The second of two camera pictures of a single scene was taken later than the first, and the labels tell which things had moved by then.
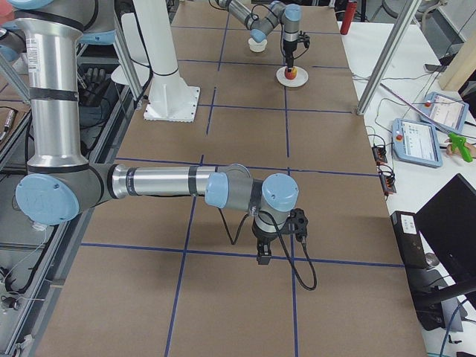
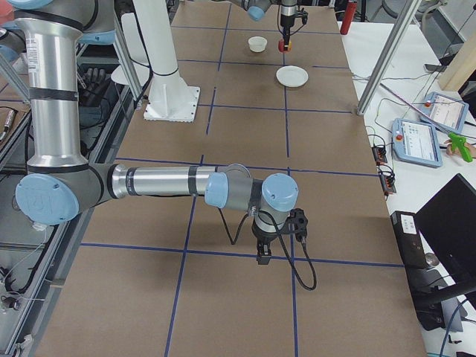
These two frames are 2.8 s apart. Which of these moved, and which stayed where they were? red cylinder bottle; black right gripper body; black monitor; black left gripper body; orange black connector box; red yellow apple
Moved: black left gripper body; red yellow apple
Stayed: red cylinder bottle; black right gripper body; orange black connector box; black monitor
